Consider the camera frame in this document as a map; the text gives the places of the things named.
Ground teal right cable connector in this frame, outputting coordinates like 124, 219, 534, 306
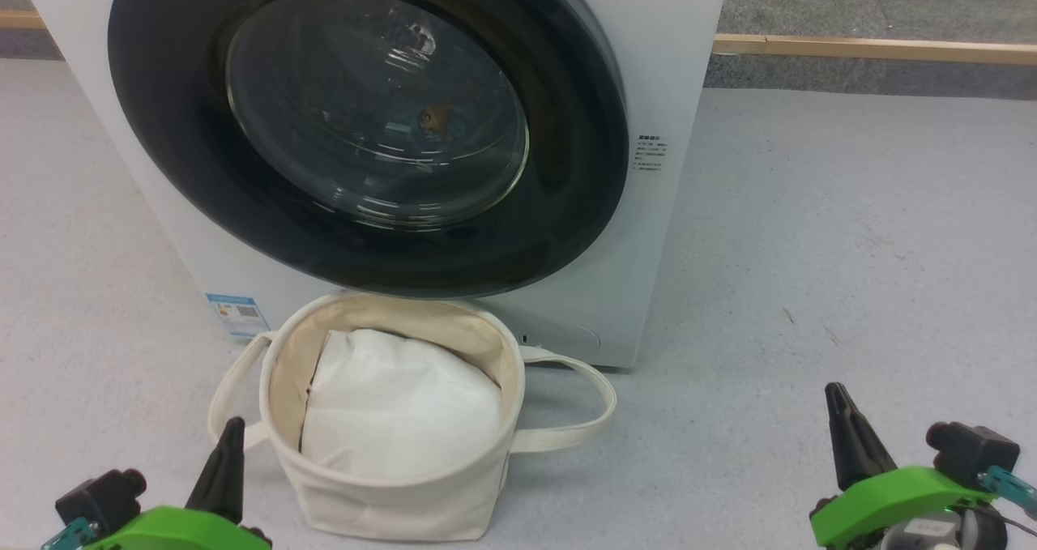
976, 467, 1037, 513

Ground cream canvas laundry basket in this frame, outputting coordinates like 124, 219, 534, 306
208, 292, 618, 543

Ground white front-load washing machine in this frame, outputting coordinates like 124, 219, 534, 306
12, 0, 732, 370

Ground teal cable connector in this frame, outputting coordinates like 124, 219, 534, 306
976, 467, 1037, 513
42, 518, 92, 550

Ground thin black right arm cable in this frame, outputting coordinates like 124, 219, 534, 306
995, 508, 1037, 536

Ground black round glass washer door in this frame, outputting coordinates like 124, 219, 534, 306
108, 0, 629, 300

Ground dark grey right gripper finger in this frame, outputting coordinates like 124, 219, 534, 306
825, 382, 898, 490

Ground white cushion basket filler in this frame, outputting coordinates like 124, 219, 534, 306
300, 329, 503, 480

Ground blue energy label sticker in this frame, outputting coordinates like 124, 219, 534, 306
206, 293, 271, 339

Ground round drain filter cover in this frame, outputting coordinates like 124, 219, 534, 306
518, 323, 603, 358

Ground teal left cable connector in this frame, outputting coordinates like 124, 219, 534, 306
42, 518, 92, 550

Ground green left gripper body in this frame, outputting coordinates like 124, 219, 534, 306
81, 507, 272, 550

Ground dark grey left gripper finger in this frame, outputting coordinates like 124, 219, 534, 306
186, 417, 246, 525

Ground small printed text label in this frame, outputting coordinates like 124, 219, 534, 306
634, 134, 671, 173

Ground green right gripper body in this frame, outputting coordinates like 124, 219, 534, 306
810, 467, 999, 547

